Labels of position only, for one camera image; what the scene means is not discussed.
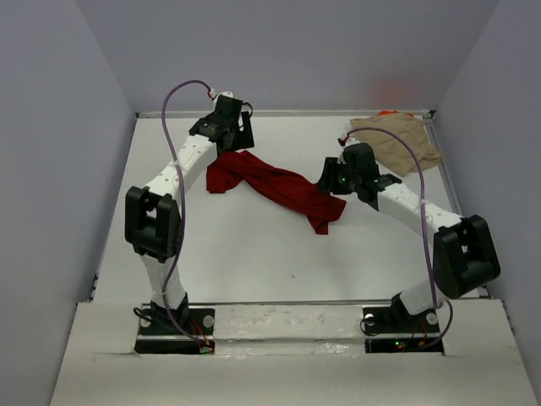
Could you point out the beige t shirt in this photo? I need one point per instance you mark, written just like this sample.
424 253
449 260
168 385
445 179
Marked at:
389 151

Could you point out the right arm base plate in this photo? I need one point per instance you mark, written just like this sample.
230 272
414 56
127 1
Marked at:
386 335

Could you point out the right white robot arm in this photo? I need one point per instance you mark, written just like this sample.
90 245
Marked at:
459 250

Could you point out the orange t shirt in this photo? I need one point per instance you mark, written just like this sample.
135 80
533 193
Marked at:
387 112

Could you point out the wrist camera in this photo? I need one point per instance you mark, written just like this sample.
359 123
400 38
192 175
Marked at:
213 94
347 140

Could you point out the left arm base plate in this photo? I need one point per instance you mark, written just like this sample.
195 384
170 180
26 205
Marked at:
157 335

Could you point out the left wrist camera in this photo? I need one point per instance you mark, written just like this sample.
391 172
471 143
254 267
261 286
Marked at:
213 94

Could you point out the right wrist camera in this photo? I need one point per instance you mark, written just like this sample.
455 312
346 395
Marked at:
347 140

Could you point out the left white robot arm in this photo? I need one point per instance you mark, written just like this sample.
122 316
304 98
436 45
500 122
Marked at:
154 222

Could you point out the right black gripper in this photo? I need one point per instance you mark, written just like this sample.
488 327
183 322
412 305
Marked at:
328 179

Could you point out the red t shirt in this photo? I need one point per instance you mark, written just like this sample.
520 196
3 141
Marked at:
283 187

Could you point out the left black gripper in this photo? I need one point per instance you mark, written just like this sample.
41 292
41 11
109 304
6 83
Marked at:
243 139

